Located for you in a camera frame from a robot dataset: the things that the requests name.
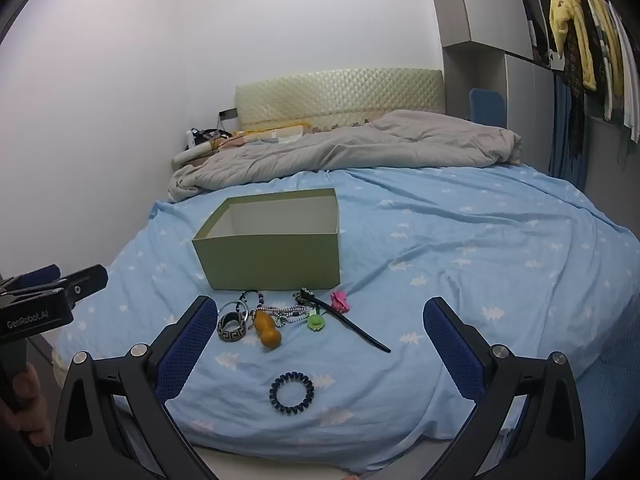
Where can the bedside clutter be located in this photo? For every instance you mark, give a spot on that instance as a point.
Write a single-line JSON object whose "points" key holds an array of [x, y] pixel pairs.
{"points": [[202, 136]]}

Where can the black wall fixture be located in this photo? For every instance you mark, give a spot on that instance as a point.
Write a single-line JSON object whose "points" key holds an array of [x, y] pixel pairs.
{"points": [[230, 113]]}

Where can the blue padded board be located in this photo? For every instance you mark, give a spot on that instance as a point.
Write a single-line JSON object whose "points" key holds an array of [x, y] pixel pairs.
{"points": [[487, 107]]}

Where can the blue curtain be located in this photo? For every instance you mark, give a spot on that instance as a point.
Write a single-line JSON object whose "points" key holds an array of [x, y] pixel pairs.
{"points": [[565, 130]]}

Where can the black hair stick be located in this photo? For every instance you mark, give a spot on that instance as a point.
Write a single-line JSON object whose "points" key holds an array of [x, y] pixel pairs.
{"points": [[350, 325]]}

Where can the row of hanging clothes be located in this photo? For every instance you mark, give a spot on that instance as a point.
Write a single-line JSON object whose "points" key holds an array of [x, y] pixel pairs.
{"points": [[612, 50]]}

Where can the black patterned bangle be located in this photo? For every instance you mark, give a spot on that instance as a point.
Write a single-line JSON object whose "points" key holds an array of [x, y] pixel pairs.
{"points": [[231, 332]]}

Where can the pink flower hair clip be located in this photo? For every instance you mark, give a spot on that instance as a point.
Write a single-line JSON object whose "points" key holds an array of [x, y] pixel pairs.
{"points": [[341, 301]]}

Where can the yellow hanging garment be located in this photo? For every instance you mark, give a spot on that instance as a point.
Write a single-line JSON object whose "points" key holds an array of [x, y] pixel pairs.
{"points": [[567, 15]]}

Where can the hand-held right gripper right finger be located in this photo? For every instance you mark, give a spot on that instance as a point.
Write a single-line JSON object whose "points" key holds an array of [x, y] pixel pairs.
{"points": [[452, 345]]}

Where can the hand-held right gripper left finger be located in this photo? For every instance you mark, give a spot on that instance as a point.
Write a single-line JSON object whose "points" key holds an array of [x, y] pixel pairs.
{"points": [[185, 355]]}

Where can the patterned pillow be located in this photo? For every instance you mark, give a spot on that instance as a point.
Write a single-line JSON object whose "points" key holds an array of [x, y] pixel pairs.
{"points": [[210, 150]]}

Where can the grey duvet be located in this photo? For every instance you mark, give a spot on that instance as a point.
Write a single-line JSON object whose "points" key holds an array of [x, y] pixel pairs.
{"points": [[375, 145]]}

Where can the grey and white wardrobe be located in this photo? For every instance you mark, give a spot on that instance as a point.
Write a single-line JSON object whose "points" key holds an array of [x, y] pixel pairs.
{"points": [[480, 10]]}

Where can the green round hair clip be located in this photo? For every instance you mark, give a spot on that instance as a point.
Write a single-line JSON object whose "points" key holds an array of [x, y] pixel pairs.
{"points": [[315, 322]]}

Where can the wooden gourd pendant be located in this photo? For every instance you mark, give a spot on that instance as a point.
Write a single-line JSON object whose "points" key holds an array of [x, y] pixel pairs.
{"points": [[269, 332]]}

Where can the light blue printed bedsheet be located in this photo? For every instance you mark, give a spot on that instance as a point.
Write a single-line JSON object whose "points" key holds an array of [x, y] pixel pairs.
{"points": [[475, 260]]}

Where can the cream quilted headboard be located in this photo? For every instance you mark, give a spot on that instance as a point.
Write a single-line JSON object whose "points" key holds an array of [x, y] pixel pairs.
{"points": [[340, 95]]}

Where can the person's left hand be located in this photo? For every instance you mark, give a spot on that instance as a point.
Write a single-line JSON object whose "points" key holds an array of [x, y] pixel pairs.
{"points": [[27, 395]]}

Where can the green cardboard box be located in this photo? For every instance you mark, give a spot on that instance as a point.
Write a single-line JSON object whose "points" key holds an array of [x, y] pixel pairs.
{"points": [[270, 260]]}

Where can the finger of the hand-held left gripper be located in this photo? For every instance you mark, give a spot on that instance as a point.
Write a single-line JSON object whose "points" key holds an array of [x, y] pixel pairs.
{"points": [[42, 275], [85, 282]]}

